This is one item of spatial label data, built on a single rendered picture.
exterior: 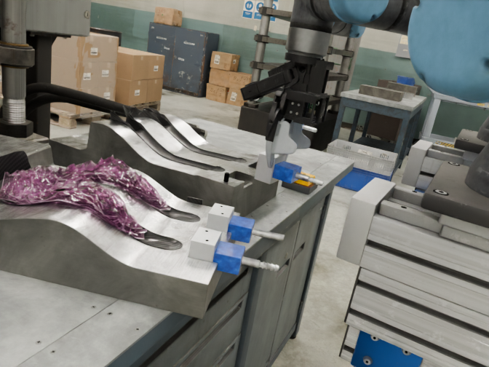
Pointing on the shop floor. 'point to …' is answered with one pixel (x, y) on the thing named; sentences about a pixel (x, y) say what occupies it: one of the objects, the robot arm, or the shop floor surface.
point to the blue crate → (359, 179)
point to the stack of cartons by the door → (226, 79)
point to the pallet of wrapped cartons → (83, 74)
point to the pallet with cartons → (139, 79)
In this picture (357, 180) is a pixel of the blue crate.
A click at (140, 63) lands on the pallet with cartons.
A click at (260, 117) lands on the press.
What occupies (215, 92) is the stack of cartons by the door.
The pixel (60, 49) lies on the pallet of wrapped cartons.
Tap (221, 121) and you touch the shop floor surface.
